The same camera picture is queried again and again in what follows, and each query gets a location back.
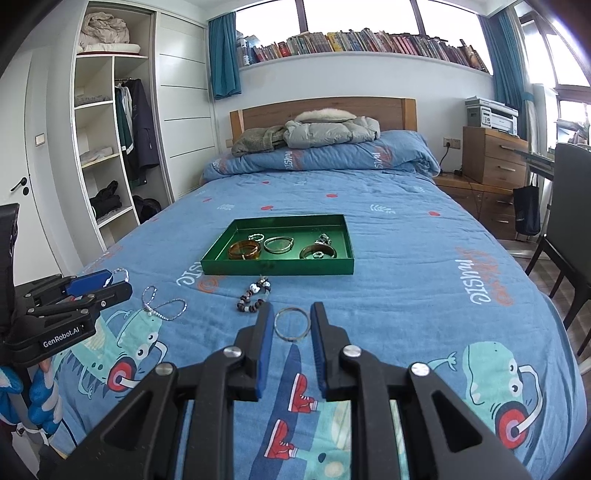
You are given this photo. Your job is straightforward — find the side window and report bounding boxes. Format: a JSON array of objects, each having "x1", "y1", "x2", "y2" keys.
[{"x1": 515, "y1": 0, "x2": 591, "y2": 134}]

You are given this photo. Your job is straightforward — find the green tray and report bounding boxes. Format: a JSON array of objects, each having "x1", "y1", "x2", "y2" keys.
[{"x1": 201, "y1": 215, "x2": 355, "y2": 277}]

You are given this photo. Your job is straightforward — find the amber bangle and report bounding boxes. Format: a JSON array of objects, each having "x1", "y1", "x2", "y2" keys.
[{"x1": 228, "y1": 240, "x2": 262, "y2": 260}]

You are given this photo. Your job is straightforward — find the blue curtain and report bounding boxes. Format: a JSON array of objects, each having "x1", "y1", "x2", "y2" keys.
[
  {"x1": 480, "y1": 7, "x2": 532, "y2": 114},
  {"x1": 208, "y1": 13, "x2": 242, "y2": 100}
]

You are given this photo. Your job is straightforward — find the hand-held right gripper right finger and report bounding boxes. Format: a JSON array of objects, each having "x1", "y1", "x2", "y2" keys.
[{"x1": 310, "y1": 302, "x2": 532, "y2": 480}]

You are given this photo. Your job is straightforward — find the wooden nightstand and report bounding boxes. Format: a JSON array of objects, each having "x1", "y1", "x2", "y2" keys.
[{"x1": 434, "y1": 173, "x2": 522, "y2": 241}]

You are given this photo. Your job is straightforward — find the black folded clothes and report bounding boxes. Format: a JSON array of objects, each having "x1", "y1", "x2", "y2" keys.
[{"x1": 89, "y1": 181, "x2": 123, "y2": 217}]

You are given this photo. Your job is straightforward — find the white wardrobe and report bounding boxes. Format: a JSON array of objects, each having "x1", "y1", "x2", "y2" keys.
[{"x1": 71, "y1": 0, "x2": 220, "y2": 250}]

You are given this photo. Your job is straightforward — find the row of books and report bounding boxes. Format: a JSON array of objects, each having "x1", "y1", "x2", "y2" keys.
[{"x1": 236, "y1": 28, "x2": 490, "y2": 73}]

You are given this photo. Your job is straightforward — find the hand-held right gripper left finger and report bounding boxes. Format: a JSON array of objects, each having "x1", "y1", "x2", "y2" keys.
[{"x1": 39, "y1": 302, "x2": 275, "y2": 480}]

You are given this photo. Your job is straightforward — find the silver chain bracelet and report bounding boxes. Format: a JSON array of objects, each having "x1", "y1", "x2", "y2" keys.
[{"x1": 142, "y1": 285, "x2": 188, "y2": 322}]

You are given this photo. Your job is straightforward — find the bedroom window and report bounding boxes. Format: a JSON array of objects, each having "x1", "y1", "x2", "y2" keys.
[{"x1": 235, "y1": 0, "x2": 481, "y2": 38}]

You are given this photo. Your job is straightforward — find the dark hanging bag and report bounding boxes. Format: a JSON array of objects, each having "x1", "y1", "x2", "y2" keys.
[{"x1": 512, "y1": 185, "x2": 541, "y2": 236}]

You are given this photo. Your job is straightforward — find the plain silver bangle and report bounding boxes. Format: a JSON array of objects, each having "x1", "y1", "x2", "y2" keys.
[{"x1": 274, "y1": 306, "x2": 311, "y2": 343}]

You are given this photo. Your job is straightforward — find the white desk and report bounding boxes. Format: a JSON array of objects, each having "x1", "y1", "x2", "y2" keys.
[{"x1": 515, "y1": 148, "x2": 555, "y2": 181}]

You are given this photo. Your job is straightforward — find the folded blue duvet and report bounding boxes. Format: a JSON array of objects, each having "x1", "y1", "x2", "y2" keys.
[{"x1": 202, "y1": 130, "x2": 441, "y2": 182}]

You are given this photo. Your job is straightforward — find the hanging dark clothes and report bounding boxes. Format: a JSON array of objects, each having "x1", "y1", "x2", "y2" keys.
[{"x1": 115, "y1": 78, "x2": 160, "y2": 183}]

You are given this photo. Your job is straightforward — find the white door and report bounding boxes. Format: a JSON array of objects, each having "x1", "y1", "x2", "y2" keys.
[{"x1": 0, "y1": 51, "x2": 86, "y2": 287}]

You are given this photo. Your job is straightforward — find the white tower air conditioner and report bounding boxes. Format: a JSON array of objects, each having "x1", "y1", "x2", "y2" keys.
[{"x1": 532, "y1": 84, "x2": 559, "y2": 155}]

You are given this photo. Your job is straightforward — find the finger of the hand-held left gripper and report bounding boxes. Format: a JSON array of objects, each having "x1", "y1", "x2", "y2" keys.
[
  {"x1": 16, "y1": 271, "x2": 114, "y2": 305},
  {"x1": 28, "y1": 282, "x2": 133, "y2": 319}
]

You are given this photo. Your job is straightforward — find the black white beaded bracelet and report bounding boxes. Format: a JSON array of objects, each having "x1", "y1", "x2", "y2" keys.
[{"x1": 236, "y1": 275, "x2": 273, "y2": 315}]

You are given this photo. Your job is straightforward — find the wooden drawer chest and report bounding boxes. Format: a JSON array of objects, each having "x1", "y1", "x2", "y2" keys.
[{"x1": 462, "y1": 127, "x2": 532, "y2": 189}]

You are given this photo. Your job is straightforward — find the black bag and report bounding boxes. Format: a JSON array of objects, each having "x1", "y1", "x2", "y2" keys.
[{"x1": 133, "y1": 196, "x2": 162, "y2": 222}]

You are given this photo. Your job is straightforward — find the white printer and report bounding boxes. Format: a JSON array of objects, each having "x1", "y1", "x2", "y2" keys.
[{"x1": 465, "y1": 97, "x2": 519, "y2": 136}]

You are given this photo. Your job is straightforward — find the white cushion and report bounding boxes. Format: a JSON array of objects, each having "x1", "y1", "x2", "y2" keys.
[{"x1": 76, "y1": 41, "x2": 141, "y2": 55}]

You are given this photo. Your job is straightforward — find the beige bedding bundle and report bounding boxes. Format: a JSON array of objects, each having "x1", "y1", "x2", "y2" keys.
[{"x1": 81, "y1": 11, "x2": 130, "y2": 44}]

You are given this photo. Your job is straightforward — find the dark brown bangle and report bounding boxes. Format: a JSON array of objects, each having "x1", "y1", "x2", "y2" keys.
[{"x1": 298, "y1": 244, "x2": 337, "y2": 260}]

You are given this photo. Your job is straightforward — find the wooden headboard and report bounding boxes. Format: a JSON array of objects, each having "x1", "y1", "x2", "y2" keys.
[{"x1": 229, "y1": 98, "x2": 417, "y2": 145}]

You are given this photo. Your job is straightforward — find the olive jacket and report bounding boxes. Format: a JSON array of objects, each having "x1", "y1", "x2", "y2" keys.
[{"x1": 231, "y1": 126, "x2": 289, "y2": 157}]

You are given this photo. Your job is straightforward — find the grey puffer jacket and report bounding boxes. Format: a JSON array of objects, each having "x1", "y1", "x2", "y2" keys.
[{"x1": 283, "y1": 108, "x2": 382, "y2": 149}]

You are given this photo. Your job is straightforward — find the grey chair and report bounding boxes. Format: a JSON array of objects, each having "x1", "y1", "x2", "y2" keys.
[{"x1": 525, "y1": 143, "x2": 591, "y2": 356}]

